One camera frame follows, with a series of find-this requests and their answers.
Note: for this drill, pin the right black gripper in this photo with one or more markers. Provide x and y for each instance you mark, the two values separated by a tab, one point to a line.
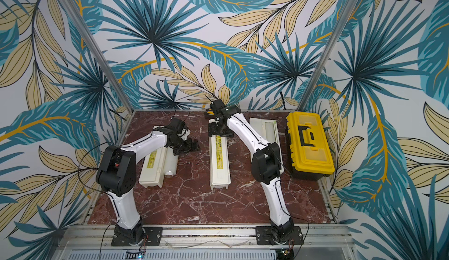
219	128

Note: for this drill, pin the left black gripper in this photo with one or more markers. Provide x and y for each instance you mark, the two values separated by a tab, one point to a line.
189	147

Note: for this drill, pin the white dispenser box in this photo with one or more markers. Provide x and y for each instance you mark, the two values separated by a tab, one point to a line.
152	173
219	163

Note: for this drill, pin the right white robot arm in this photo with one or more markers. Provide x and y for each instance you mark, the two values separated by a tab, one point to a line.
266	162

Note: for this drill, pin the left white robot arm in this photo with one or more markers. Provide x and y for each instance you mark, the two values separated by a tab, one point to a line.
116	174

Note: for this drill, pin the left thick wrap roll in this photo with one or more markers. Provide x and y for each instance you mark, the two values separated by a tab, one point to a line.
170	164

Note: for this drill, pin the yellow black toolbox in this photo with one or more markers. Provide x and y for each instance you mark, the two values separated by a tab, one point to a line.
309	152

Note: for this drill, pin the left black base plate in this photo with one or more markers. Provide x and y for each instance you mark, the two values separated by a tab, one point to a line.
141	236

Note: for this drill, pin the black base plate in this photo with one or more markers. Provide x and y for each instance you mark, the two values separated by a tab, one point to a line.
141	236
272	236

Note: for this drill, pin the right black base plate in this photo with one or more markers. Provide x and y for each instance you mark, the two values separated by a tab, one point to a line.
272	236

